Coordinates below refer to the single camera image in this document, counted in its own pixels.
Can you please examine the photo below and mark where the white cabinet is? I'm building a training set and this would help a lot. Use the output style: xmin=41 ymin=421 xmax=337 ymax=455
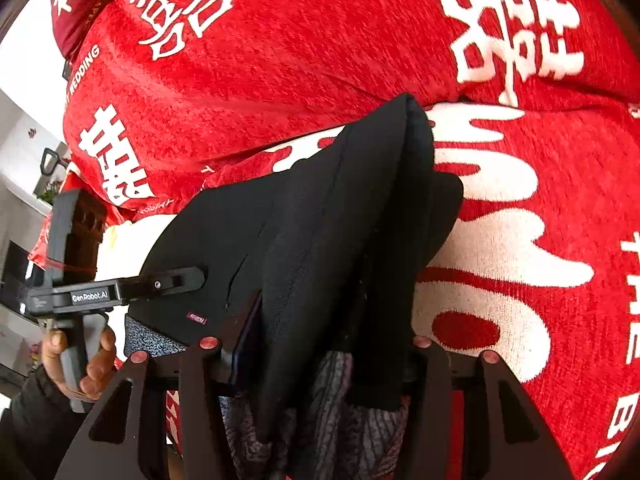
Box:
xmin=0 ymin=87 xmax=68 ymax=376

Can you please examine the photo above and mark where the green plant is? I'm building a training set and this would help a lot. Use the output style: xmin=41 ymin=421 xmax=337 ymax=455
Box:
xmin=36 ymin=179 xmax=65 ymax=207

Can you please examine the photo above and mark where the dark red printed pillow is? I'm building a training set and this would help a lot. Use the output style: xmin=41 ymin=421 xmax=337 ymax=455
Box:
xmin=50 ymin=0 xmax=135 ymax=61

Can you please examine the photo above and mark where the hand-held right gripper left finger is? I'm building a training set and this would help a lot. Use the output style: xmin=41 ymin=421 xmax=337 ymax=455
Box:
xmin=52 ymin=290 xmax=266 ymax=480

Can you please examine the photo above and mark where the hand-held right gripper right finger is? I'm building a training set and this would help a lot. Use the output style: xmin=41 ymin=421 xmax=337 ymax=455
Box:
xmin=395 ymin=335 xmax=576 ymax=480

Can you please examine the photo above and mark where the person's left hand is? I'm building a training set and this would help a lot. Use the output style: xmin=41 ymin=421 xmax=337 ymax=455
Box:
xmin=40 ymin=326 xmax=119 ymax=403

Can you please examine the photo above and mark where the black handle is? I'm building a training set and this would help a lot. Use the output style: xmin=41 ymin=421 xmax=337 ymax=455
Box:
xmin=39 ymin=147 xmax=62 ymax=177

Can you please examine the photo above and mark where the person's left forearm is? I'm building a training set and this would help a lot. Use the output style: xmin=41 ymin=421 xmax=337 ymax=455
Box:
xmin=0 ymin=362 xmax=103 ymax=480

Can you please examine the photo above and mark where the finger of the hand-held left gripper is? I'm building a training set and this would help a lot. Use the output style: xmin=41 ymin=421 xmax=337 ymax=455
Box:
xmin=127 ymin=266 xmax=209 ymax=307

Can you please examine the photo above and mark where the black pants grey lining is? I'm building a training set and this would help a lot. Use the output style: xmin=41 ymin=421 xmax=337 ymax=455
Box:
xmin=122 ymin=92 xmax=466 ymax=480

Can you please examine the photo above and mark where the red printed blanket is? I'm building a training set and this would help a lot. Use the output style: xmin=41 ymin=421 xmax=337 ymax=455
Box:
xmin=60 ymin=0 xmax=640 ymax=480

